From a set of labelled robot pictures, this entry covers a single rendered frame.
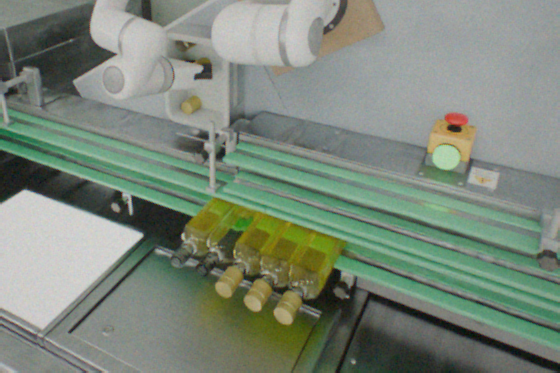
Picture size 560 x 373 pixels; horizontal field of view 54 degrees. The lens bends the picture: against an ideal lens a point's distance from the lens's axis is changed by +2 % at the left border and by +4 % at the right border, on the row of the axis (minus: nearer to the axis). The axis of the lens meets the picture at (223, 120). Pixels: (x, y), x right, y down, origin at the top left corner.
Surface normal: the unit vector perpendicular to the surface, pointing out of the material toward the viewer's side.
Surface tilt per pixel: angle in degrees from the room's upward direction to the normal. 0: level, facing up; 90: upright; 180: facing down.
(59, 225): 90
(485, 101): 0
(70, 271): 90
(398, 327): 90
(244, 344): 90
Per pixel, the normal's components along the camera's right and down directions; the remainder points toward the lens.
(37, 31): 0.87, 0.22
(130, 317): 0.00, -0.89
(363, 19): -0.49, 0.40
